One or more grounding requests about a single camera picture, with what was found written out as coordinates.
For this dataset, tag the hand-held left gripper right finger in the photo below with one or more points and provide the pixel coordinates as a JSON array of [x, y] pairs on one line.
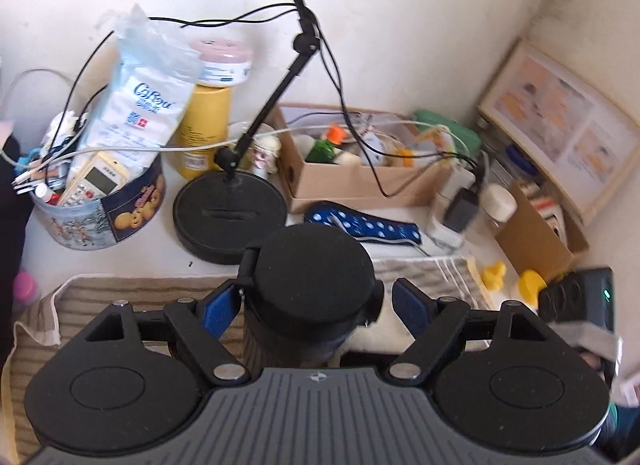
[[407, 305]]

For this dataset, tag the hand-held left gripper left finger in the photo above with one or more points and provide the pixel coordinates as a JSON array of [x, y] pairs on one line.
[[220, 312]]

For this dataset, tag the white fluffy towel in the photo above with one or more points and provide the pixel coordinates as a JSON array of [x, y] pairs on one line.
[[385, 332]]

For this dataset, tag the black thermos bottle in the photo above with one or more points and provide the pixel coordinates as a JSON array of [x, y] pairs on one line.
[[310, 285]]

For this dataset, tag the blue lidded container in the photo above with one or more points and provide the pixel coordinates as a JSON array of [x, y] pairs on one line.
[[521, 160]]

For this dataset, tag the small jar yellow lid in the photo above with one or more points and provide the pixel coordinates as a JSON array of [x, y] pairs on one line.
[[531, 287]]

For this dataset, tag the white power strip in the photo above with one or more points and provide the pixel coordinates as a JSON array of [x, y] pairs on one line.
[[442, 235]]

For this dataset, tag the small cardboard box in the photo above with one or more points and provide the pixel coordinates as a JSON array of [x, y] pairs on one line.
[[535, 240]]

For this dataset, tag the yellow rubber duck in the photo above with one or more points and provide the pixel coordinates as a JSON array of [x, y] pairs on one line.
[[494, 276]]

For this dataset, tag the brown striped towel mat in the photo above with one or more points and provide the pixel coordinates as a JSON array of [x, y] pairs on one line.
[[125, 290]]

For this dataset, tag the black charger plug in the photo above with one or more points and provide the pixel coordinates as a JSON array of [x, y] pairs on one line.
[[462, 210]]

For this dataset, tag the white jar with cream lid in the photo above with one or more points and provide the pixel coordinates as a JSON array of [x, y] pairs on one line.
[[499, 205]]

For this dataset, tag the long cardboard box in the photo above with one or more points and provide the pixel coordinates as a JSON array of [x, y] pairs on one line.
[[350, 185]]

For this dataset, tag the round cookie tin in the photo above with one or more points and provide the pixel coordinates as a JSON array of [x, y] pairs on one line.
[[115, 220]]

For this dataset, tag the small white figurine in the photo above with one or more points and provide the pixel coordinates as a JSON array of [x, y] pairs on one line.
[[265, 155]]

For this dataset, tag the green bottle orange cap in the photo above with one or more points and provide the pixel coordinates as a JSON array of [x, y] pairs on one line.
[[322, 150]]

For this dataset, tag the white remote control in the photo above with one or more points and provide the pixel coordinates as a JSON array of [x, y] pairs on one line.
[[97, 180]]

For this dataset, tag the green box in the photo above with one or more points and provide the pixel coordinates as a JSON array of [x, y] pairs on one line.
[[455, 130]]

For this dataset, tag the yellow canister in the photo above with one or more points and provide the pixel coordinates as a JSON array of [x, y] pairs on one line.
[[205, 125]]

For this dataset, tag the pink bottle cap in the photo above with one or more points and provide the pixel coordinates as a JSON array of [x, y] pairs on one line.
[[26, 291]]

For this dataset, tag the black cloth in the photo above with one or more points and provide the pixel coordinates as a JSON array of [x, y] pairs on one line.
[[12, 225]]

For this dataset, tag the plastic tissue pack bag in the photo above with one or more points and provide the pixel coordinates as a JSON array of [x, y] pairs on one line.
[[140, 100]]

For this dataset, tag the crumpled white tissue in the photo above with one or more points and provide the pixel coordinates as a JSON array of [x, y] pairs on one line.
[[62, 127]]

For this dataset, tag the pink lidded jar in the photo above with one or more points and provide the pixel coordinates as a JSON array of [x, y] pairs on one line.
[[225, 62]]

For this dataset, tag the wooden photo frame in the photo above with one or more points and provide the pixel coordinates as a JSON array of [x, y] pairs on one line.
[[565, 120]]

